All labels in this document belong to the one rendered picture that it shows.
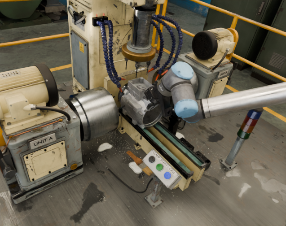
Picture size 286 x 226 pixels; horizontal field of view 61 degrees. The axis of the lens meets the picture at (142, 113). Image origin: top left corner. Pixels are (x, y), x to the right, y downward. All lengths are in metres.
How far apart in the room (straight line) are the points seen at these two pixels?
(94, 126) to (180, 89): 0.46
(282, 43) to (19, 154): 3.81
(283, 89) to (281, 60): 3.16
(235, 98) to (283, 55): 3.20
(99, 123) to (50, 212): 0.45
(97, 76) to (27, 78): 0.56
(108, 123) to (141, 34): 0.47
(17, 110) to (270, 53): 3.85
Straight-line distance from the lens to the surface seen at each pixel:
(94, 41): 1.37
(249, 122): 1.31
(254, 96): 1.08
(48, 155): 1.12
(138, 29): 1.23
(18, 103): 0.96
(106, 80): 1.38
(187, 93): 0.96
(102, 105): 1.19
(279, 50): 4.25
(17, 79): 1.01
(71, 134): 1.12
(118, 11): 1.39
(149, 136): 1.35
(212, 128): 1.74
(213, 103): 1.07
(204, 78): 1.61
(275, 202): 1.51
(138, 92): 1.32
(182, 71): 0.99
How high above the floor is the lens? 1.86
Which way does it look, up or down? 38 degrees down
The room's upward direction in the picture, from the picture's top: 8 degrees clockwise
